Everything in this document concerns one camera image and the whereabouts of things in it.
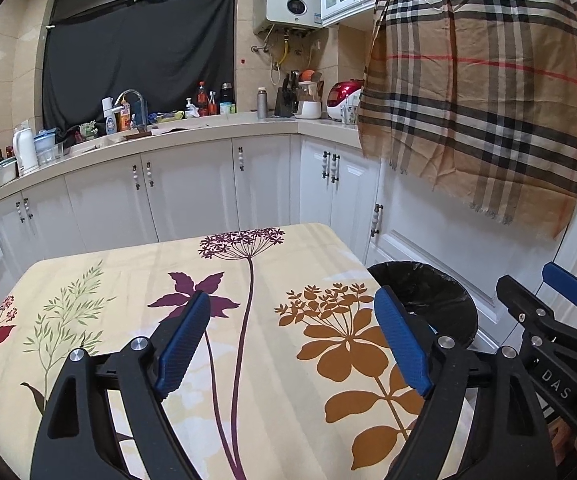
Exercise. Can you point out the white bowl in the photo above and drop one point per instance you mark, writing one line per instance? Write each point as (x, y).
(1, 177)

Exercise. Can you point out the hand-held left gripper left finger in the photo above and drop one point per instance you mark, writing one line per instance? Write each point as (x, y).
(183, 350)

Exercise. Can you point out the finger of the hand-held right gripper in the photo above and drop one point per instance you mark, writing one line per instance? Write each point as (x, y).
(566, 282)
(523, 310)

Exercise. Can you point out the white kitchen base cabinets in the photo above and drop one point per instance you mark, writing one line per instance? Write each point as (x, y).
(188, 195)

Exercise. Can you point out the white tall panelled cabinet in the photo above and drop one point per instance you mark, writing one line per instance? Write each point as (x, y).
(418, 240)

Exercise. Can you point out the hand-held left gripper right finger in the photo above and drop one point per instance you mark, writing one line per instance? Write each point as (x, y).
(403, 345)

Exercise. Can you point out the black lidded flask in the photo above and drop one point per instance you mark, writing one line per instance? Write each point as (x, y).
(226, 100)

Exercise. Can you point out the orange detergent bottle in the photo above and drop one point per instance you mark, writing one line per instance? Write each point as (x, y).
(125, 120)

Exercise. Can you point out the plaid scarf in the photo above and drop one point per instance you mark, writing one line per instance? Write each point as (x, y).
(468, 85)

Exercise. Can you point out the chrome faucet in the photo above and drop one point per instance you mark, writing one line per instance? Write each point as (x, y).
(131, 91)

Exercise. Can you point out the black knife block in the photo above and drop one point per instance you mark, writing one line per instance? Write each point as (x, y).
(284, 102)

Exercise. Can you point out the dark sauce bottle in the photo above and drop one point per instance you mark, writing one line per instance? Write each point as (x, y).
(203, 100)

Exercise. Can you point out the steel thermos bottle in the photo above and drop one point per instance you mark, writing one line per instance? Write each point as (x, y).
(262, 105)

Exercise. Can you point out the white electric kettle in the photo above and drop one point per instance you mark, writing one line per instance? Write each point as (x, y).
(26, 150)

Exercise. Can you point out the red white rice cooker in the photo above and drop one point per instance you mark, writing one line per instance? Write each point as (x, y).
(343, 95)

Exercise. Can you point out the white dish soap bottle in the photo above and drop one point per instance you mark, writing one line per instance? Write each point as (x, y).
(109, 120)

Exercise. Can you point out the white juicer jug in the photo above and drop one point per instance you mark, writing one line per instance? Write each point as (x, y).
(309, 107)

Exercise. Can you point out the white pump bottle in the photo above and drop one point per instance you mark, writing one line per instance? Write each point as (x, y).
(192, 109)

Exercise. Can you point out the floral tablecloth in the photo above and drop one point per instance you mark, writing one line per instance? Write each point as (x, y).
(278, 270)

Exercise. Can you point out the bin with black liner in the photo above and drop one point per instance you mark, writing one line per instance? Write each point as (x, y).
(433, 290)

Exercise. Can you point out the yellow blue cloth pack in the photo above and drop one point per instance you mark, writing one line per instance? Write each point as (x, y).
(166, 116)

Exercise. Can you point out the black curtain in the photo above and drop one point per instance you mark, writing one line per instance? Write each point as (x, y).
(138, 50)

